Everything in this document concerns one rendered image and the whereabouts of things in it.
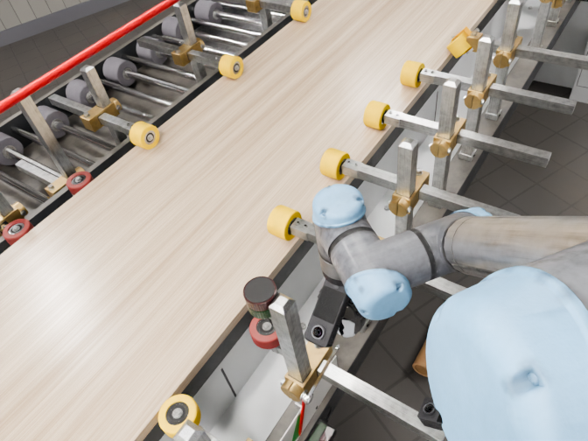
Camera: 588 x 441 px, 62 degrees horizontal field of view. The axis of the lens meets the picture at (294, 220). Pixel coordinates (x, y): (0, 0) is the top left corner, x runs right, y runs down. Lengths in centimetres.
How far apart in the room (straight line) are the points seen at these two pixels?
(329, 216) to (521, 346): 45
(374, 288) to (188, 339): 62
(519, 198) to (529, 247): 219
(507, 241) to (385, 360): 157
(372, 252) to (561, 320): 41
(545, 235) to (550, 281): 21
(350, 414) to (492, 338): 173
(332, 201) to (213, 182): 82
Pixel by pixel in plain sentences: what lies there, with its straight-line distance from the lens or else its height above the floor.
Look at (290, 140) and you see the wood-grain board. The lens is 155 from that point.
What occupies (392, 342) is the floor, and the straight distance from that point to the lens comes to 210.
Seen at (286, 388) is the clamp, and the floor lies 87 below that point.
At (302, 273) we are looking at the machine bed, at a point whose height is 75.
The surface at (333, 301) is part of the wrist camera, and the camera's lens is 81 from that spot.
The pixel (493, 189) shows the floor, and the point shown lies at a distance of 270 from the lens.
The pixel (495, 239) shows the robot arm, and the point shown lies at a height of 144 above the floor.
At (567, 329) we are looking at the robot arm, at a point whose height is 163.
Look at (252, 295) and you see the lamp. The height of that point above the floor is 114.
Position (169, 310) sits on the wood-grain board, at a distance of 121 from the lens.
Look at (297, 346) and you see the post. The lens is 96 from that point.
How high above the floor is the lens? 184
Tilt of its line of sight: 47 degrees down
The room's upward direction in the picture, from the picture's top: 11 degrees counter-clockwise
